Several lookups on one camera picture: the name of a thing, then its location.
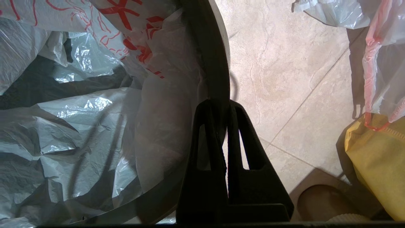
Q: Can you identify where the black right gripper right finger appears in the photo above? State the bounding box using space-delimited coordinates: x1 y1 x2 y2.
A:
227 100 295 222

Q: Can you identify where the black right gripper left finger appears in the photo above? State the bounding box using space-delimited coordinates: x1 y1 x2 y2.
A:
176 99 229 222

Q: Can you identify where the white liner bag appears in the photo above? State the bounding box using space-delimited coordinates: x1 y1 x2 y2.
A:
0 0 209 228

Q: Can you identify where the grey plastic ring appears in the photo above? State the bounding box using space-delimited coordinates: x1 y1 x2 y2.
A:
73 0 231 225

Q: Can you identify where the white garbage bag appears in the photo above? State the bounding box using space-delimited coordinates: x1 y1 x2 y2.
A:
291 0 405 132

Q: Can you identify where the yellow fabric bag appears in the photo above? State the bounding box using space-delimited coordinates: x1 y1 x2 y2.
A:
344 112 405 221

